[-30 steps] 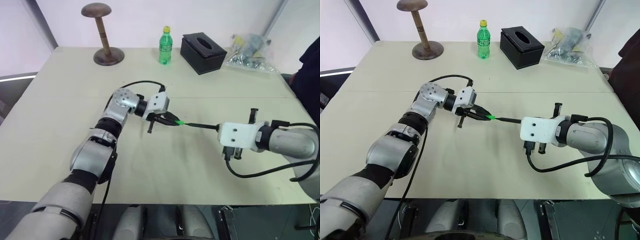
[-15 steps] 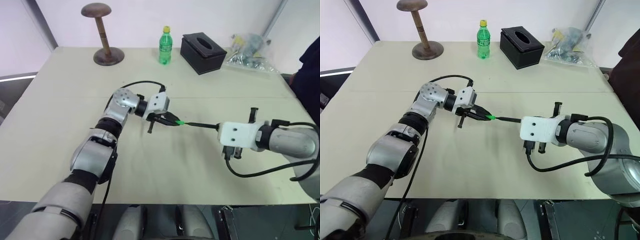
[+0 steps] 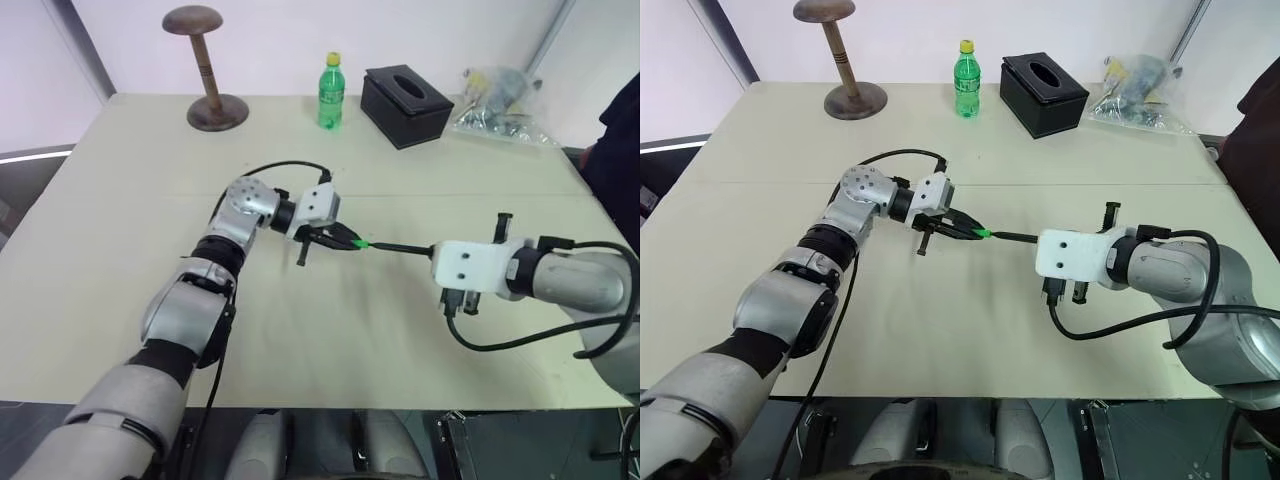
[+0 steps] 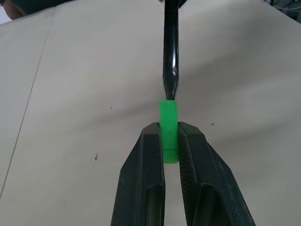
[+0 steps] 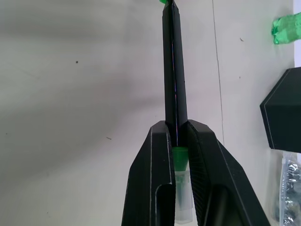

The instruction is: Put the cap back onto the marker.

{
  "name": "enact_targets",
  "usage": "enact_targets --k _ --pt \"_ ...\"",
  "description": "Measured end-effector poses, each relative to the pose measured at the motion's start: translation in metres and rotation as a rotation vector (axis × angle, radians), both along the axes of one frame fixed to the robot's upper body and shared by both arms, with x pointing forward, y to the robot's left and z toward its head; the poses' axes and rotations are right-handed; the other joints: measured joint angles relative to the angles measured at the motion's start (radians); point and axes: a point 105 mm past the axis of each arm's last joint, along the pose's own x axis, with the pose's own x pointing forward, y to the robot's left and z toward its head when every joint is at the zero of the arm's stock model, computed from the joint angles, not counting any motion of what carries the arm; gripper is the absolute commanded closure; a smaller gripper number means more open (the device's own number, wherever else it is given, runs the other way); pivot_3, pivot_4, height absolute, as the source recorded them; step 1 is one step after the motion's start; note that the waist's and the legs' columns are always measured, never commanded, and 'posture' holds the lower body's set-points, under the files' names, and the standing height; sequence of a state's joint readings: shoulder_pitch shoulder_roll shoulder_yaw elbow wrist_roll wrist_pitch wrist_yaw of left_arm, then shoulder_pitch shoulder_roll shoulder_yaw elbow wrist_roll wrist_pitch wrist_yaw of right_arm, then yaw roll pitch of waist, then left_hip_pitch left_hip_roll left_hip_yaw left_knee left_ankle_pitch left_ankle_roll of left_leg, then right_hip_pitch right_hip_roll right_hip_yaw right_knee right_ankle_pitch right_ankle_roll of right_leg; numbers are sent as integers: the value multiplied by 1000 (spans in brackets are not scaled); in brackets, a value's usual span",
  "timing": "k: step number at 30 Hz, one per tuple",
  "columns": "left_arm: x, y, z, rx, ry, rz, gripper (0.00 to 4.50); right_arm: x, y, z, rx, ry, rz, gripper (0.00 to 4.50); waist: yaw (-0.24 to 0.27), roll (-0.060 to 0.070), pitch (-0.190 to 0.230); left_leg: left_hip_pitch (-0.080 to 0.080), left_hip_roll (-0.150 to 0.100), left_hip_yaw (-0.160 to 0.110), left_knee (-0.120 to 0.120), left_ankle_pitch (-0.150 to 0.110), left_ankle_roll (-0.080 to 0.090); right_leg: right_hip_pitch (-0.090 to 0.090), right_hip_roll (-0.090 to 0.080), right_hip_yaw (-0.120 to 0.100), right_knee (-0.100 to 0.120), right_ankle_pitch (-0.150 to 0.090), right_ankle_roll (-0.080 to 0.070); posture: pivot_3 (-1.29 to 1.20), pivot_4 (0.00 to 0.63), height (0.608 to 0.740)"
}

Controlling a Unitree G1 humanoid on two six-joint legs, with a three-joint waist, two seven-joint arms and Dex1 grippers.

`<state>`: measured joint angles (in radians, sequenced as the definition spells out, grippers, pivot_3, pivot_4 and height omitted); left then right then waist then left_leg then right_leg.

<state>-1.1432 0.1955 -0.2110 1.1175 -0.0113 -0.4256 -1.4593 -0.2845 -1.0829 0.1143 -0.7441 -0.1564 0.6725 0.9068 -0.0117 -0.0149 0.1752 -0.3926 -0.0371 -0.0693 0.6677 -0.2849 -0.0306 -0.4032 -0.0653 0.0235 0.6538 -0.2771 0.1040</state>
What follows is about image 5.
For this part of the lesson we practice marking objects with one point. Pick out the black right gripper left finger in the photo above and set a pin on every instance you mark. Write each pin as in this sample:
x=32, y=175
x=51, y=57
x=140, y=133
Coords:
x=148, y=176

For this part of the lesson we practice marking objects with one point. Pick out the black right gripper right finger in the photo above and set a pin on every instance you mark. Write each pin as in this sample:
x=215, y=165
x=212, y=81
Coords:
x=211, y=176

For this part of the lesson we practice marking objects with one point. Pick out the clear tube with green cap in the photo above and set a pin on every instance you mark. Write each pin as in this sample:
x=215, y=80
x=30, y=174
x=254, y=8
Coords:
x=180, y=160

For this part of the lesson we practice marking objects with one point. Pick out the green marker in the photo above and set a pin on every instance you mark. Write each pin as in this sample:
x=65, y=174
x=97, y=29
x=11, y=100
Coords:
x=162, y=1

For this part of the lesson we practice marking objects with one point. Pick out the clear plastic bag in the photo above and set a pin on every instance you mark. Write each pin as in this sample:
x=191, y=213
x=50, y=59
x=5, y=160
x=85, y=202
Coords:
x=290, y=188

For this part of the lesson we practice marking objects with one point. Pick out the black box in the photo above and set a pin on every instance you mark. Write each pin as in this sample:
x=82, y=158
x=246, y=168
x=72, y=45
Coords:
x=285, y=110

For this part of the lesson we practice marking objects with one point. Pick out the crumpled green plastic object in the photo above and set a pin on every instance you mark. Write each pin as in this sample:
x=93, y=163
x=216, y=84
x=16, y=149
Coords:
x=288, y=29

